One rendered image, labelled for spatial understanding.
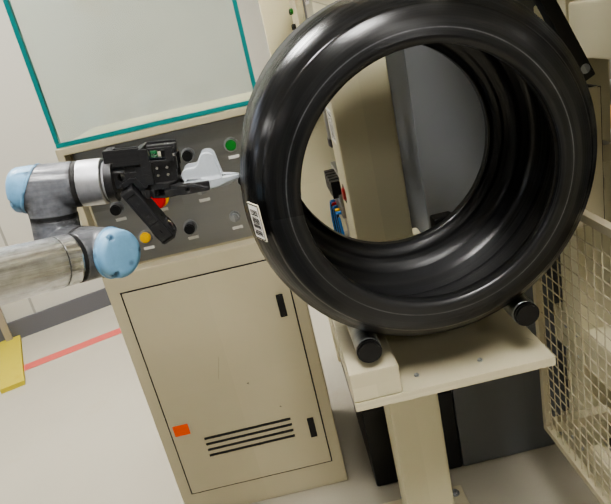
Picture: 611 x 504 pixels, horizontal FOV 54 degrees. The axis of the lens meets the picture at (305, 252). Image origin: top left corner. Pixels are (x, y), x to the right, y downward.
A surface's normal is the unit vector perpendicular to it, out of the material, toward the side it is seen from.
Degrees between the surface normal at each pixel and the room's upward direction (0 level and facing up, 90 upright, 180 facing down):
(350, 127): 90
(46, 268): 85
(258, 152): 73
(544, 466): 0
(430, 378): 0
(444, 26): 79
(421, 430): 90
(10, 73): 90
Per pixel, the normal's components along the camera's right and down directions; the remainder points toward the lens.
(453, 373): -0.21, -0.91
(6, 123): 0.44, 0.23
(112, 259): 0.78, 0.07
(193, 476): 0.10, 0.34
